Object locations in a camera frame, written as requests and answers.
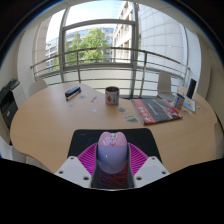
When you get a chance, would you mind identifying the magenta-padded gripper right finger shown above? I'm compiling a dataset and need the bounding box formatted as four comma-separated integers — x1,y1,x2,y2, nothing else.
127,143,170,189

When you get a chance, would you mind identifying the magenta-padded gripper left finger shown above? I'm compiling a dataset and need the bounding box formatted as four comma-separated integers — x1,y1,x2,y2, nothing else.
54,143,100,189

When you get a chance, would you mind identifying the pink and lilac computer mouse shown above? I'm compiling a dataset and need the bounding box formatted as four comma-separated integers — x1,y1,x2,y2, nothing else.
96,131,129,175

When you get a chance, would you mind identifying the black patterned mouse pad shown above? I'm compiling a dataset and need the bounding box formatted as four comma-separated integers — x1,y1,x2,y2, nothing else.
67,128,163,189

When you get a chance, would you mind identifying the blue and yellow sticker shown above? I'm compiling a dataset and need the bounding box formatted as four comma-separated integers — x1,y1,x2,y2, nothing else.
124,114,139,123

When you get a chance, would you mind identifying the red and black magazine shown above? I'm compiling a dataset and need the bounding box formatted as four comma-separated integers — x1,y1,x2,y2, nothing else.
130,97,184,126

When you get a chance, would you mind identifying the blue and white marker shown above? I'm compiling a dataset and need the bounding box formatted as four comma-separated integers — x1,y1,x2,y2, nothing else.
65,93,82,102

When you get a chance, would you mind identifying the small printed cup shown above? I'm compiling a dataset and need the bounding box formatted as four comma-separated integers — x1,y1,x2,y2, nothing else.
173,93,186,110

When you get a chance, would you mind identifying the small standing picture card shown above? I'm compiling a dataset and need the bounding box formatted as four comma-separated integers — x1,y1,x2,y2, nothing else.
182,97,198,113

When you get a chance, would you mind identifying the black whiteboard eraser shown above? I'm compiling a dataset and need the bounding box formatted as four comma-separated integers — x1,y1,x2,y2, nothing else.
64,86,82,99

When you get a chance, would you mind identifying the strawberry print mug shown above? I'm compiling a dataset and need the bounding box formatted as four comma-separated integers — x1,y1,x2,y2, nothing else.
105,86,120,107

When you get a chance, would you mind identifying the black upright speaker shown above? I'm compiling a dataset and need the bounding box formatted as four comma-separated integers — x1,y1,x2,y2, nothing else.
185,78,198,100

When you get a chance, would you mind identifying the black and white office printer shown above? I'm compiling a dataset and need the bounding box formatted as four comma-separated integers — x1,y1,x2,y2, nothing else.
0,78,26,130

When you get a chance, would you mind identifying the grey metal railing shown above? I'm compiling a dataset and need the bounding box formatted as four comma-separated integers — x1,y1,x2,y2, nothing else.
30,46,191,98

